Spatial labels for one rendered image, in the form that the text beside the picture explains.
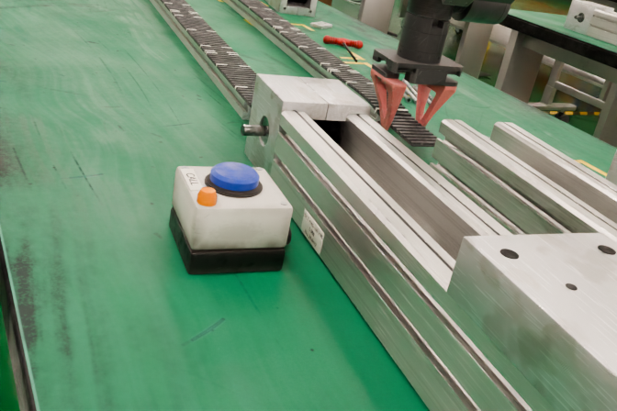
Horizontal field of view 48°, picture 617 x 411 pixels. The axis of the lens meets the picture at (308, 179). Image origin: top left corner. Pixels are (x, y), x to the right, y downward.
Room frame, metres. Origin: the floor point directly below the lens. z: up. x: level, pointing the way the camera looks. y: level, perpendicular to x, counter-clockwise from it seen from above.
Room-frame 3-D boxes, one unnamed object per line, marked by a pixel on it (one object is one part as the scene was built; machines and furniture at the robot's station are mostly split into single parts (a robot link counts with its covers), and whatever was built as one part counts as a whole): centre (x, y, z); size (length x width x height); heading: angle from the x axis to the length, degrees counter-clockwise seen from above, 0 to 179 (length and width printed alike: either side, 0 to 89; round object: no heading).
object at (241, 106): (1.29, 0.29, 0.79); 0.96 x 0.04 x 0.03; 26
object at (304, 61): (1.38, 0.12, 0.79); 0.96 x 0.04 x 0.03; 26
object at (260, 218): (0.52, 0.05, 0.81); 0.10 x 0.08 x 0.06; 116
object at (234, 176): (0.52, 0.06, 0.84); 0.04 x 0.04 x 0.02
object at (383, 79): (0.89, -0.10, 0.84); 0.07 x 0.07 x 0.09; 25
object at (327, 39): (1.35, -0.03, 0.79); 0.16 x 0.08 x 0.02; 11
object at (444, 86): (0.90, -0.12, 0.84); 0.07 x 0.07 x 0.09; 25
